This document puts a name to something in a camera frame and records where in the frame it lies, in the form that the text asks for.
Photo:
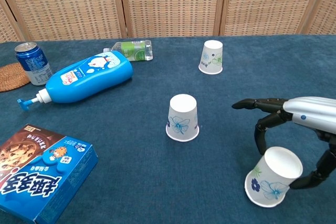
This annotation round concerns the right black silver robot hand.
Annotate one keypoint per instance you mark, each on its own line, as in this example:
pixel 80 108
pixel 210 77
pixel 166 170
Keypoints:
pixel 309 111

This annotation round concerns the white cup blue flower print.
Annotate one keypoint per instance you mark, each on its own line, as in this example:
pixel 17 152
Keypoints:
pixel 273 179
pixel 182 119

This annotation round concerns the white cup green flower print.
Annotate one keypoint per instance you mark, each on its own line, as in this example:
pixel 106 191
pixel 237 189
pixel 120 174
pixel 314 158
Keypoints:
pixel 210 58

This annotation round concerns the blue felt table cover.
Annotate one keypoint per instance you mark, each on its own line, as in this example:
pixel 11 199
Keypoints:
pixel 157 176

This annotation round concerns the clear green label water bottle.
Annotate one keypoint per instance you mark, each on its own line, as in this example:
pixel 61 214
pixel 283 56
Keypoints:
pixel 134 50

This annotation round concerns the blue pump lotion bottle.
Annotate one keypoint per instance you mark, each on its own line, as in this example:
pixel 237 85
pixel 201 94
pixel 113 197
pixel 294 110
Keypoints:
pixel 92 77

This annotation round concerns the blue brown cookie box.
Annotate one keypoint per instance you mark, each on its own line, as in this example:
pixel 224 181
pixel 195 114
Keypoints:
pixel 39 171

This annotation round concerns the blue drink can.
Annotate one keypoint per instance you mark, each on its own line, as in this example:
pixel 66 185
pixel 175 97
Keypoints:
pixel 34 64

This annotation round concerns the round woven rattan coaster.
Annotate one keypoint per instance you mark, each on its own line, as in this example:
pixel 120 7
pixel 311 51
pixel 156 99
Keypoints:
pixel 11 78

